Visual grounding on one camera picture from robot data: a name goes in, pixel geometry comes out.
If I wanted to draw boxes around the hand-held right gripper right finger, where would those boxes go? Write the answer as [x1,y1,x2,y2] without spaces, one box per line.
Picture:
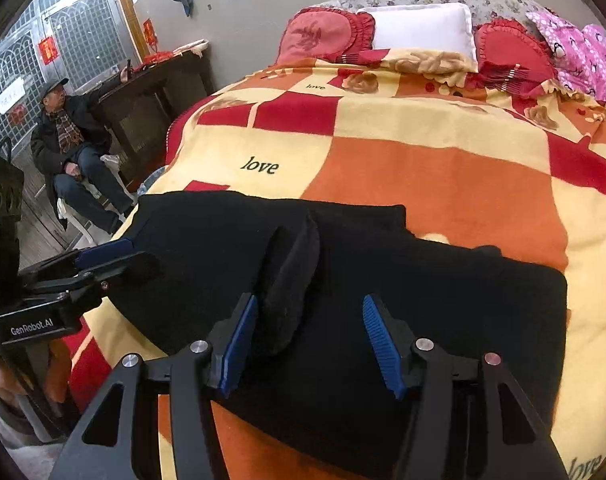
[362,294,568,480]

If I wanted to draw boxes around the white plastic chair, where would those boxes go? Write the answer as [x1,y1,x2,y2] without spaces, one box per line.
[57,155,134,248]

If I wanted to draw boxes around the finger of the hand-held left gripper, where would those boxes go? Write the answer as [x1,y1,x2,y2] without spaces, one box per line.
[30,251,161,311]
[18,238,136,286]

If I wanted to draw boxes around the red heart-shaped pillow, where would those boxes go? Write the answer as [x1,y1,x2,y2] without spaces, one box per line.
[475,17,558,96]

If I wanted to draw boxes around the cream cloth on table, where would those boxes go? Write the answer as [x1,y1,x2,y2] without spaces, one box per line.
[175,40,208,58]

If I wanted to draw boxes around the person's left forearm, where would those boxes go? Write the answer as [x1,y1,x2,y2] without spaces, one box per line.
[0,384,68,467]

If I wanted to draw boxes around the white pillow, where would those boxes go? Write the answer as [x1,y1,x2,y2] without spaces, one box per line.
[355,2,478,73]

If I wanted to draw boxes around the red round ruffled pillow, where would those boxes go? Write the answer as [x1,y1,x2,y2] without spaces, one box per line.
[275,7,376,66]

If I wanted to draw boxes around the pink penguin print garment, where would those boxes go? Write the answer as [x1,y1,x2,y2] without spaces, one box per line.
[525,10,606,111]

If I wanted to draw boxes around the red ornament on table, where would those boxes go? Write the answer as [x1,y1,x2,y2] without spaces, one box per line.
[133,50,184,73]

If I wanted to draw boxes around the person's left hand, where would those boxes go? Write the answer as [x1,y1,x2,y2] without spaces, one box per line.
[0,347,30,397]

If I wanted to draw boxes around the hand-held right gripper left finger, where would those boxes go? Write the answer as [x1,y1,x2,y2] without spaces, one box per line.
[48,292,260,480]

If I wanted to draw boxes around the black pants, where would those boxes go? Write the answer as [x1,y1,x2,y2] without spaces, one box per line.
[103,191,568,480]

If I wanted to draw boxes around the metal grille door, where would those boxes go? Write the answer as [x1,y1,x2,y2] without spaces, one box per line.
[0,0,134,161]

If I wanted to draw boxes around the dark wooden table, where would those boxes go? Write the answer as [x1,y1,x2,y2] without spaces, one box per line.
[95,42,216,186]

